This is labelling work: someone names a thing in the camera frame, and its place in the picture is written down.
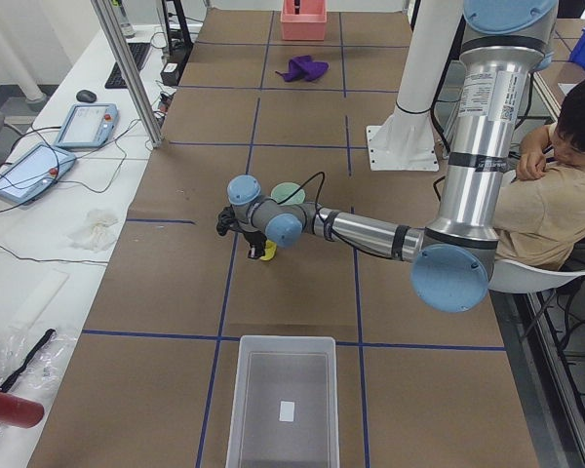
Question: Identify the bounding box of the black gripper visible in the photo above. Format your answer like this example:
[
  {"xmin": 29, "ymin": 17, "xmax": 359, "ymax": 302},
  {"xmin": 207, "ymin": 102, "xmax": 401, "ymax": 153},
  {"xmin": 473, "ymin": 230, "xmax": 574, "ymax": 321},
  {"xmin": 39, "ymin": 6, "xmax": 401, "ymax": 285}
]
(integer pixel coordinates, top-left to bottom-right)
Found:
[{"xmin": 244, "ymin": 231, "xmax": 265, "ymax": 258}]

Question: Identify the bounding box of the yellow plastic cup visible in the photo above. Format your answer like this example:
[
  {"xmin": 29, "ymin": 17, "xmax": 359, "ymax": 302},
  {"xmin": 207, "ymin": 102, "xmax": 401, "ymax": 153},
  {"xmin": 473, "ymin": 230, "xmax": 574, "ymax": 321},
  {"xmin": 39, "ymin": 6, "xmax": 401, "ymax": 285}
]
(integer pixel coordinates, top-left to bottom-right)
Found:
[{"xmin": 259, "ymin": 240, "xmax": 277, "ymax": 261}]

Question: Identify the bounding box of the mint green bowl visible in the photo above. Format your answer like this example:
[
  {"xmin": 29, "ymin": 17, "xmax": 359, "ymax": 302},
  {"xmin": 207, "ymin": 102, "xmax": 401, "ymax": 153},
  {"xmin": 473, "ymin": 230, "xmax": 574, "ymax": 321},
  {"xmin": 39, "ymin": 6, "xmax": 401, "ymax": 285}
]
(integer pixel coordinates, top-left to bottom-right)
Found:
[{"xmin": 270, "ymin": 181, "xmax": 305, "ymax": 205}]

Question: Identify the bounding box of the purple cloth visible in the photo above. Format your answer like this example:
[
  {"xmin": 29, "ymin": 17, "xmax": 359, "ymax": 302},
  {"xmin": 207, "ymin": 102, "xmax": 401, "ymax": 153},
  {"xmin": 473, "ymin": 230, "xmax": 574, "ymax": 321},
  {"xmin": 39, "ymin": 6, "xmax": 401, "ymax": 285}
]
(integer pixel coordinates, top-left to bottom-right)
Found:
[{"xmin": 275, "ymin": 55, "xmax": 330, "ymax": 82}]

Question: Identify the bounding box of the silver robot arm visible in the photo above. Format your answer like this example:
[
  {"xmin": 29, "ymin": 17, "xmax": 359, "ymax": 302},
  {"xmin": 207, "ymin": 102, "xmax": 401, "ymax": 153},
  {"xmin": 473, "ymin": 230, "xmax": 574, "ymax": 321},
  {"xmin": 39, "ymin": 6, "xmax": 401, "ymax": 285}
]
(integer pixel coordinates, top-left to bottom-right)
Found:
[{"xmin": 216, "ymin": 1, "xmax": 558, "ymax": 312}]

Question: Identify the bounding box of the black power adapter box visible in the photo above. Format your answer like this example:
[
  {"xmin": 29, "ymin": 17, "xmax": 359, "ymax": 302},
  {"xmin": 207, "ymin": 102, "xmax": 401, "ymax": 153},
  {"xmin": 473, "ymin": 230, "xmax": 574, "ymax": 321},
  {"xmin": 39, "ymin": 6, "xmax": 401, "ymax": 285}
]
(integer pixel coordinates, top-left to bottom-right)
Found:
[{"xmin": 160, "ymin": 62, "xmax": 180, "ymax": 87}]

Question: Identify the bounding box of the crumpled white tissue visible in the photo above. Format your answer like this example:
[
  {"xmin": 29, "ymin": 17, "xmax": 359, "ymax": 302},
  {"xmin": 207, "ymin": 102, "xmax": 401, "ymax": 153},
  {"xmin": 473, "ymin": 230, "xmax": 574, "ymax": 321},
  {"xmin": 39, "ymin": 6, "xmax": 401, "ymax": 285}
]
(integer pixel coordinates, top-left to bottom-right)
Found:
[{"xmin": 67, "ymin": 209, "xmax": 118, "ymax": 253}]

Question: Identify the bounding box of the clear plastic bin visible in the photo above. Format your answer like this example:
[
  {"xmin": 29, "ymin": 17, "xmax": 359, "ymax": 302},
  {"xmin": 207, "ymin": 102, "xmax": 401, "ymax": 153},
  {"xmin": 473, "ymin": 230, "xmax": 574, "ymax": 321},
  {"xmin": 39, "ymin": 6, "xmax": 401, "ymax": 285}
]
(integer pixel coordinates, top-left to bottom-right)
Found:
[{"xmin": 225, "ymin": 335, "xmax": 340, "ymax": 467}]

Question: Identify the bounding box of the far teach pendant tablet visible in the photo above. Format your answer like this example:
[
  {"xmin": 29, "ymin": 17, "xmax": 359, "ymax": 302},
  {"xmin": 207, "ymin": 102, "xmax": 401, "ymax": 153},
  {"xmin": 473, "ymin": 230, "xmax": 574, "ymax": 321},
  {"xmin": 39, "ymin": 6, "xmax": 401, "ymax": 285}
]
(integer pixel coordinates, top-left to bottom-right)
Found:
[{"xmin": 54, "ymin": 103, "xmax": 118, "ymax": 151}]

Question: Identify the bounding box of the teach pendant tablet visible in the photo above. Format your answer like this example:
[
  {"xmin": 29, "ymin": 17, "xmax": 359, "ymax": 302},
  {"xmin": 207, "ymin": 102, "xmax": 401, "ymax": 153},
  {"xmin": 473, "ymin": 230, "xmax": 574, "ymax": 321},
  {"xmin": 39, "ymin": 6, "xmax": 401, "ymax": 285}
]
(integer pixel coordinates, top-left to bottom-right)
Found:
[
  {"xmin": 0, "ymin": 143, "xmax": 76, "ymax": 205},
  {"xmin": 54, "ymin": 103, "xmax": 118, "ymax": 151}
]

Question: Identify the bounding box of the white foam strip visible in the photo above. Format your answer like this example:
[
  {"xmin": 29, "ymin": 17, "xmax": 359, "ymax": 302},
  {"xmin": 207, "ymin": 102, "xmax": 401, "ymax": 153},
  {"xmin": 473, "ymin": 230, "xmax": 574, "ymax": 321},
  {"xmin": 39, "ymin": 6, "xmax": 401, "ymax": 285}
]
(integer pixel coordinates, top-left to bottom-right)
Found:
[{"xmin": 9, "ymin": 269, "xmax": 69, "ymax": 330}]

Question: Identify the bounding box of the black computer mouse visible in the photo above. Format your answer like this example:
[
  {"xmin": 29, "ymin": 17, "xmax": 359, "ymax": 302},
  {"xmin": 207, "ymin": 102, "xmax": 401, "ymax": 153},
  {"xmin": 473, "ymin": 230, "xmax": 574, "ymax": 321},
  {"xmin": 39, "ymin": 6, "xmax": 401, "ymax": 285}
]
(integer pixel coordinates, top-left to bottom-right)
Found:
[{"xmin": 76, "ymin": 90, "xmax": 98, "ymax": 103}]

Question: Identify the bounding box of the black keyboard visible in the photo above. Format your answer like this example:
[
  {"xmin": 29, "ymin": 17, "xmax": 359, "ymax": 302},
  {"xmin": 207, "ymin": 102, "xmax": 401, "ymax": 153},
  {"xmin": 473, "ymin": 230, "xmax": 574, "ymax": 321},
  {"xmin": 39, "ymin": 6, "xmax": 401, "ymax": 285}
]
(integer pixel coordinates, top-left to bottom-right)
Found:
[{"xmin": 104, "ymin": 42, "xmax": 152, "ymax": 90}]

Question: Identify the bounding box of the pink plastic bin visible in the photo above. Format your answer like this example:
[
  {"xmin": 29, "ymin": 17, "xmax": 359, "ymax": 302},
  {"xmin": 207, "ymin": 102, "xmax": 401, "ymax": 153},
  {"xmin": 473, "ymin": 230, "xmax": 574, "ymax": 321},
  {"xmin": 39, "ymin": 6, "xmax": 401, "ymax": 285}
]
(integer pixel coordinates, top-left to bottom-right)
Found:
[{"xmin": 280, "ymin": 0, "xmax": 327, "ymax": 41}]

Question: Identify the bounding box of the near teach pendant tablet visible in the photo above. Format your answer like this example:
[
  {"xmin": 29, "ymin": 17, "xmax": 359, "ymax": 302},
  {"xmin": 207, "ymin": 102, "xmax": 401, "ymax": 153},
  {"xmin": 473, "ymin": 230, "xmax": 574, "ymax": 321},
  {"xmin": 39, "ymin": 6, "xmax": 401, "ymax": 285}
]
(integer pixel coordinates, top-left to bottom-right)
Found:
[{"xmin": 0, "ymin": 143, "xmax": 76, "ymax": 205}]

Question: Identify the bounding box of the white chair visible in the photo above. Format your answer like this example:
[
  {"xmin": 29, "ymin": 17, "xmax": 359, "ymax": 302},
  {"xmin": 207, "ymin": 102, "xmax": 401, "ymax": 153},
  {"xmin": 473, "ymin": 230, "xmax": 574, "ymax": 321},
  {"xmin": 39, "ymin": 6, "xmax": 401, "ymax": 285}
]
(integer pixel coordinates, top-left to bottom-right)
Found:
[{"xmin": 488, "ymin": 259, "xmax": 585, "ymax": 293}]

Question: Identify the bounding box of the clear plastic bag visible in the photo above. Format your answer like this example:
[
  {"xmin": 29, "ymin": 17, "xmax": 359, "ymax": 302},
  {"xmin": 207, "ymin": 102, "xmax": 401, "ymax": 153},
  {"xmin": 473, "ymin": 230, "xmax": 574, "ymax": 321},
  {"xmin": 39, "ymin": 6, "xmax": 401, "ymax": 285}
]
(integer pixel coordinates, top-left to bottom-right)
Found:
[{"xmin": 0, "ymin": 329, "xmax": 77, "ymax": 398}]

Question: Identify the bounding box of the seated person in beige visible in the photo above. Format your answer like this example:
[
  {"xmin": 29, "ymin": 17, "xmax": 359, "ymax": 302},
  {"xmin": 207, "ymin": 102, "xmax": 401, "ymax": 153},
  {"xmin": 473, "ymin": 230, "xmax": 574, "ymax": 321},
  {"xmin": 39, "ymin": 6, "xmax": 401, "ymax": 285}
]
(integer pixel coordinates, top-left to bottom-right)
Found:
[{"xmin": 491, "ymin": 72, "xmax": 585, "ymax": 272}]

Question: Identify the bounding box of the red cylinder bottle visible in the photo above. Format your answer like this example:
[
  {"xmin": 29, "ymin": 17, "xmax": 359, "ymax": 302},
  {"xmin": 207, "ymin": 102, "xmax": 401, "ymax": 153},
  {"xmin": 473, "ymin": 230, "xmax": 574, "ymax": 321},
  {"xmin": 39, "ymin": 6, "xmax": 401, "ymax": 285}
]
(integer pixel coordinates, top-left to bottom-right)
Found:
[{"xmin": 0, "ymin": 392, "xmax": 45, "ymax": 428}]

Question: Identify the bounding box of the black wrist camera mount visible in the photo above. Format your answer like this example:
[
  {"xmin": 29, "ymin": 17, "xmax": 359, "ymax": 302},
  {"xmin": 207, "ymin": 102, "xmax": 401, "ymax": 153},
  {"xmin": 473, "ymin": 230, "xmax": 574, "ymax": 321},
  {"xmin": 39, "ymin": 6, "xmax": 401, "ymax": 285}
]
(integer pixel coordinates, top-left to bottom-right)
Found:
[{"xmin": 216, "ymin": 206, "xmax": 240, "ymax": 237}]

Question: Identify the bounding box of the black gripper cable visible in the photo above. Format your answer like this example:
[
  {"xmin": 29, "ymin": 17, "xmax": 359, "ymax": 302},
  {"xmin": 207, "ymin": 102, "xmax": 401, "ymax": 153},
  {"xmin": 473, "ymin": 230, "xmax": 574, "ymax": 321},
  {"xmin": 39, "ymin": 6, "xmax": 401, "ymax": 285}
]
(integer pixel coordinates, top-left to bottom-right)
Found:
[{"xmin": 275, "ymin": 171, "xmax": 367, "ymax": 254}]

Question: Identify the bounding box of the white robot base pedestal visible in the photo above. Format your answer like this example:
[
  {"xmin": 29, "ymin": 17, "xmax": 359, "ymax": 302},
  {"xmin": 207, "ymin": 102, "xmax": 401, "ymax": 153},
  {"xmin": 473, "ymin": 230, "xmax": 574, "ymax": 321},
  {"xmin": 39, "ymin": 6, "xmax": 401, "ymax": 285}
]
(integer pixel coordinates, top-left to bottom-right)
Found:
[{"xmin": 367, "ymin": 0, "xmax": 463, "ymax": 172}]

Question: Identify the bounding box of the black strap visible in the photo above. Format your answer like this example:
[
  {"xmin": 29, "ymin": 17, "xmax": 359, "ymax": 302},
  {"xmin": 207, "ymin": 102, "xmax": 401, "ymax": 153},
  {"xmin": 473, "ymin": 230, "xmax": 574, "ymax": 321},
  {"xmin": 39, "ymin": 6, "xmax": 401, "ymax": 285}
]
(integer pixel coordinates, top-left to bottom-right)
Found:
[{"xmin": 0, "ymin": 329, "xmax": 58, "ymax": 394}]

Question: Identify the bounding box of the aluminium frame post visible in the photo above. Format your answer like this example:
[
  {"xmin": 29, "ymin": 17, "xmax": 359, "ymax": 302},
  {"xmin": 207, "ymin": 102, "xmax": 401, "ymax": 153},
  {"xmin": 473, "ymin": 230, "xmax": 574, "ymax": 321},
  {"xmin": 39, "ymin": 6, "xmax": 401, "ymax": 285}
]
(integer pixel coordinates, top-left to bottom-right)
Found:
[{"xmin": 91, "ymin": 0, "xmax": 163, "ymax": 148}]

